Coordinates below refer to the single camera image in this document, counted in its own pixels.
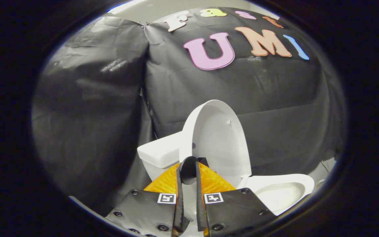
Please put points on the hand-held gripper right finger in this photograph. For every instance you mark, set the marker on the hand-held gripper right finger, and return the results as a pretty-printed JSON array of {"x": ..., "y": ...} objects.
[{"x": 200, "y": 204}]

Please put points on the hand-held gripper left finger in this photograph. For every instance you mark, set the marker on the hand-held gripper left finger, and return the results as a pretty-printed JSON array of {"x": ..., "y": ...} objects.
[{"x": 178, "y": 200}]

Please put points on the white toilet lid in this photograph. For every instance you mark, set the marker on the white toilet lid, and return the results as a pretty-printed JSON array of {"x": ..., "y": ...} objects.
[{"x": 219, "y": 138}]

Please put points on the white ceramic toilet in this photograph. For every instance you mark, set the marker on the white ceramic toilet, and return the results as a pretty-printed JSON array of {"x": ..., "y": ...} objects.
[{"x": 285, "y": 194}]

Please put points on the black backdrop cloth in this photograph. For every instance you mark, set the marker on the black backdrop cloth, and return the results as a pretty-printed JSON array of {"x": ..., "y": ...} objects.
[{"x": 268, "y": 98}]

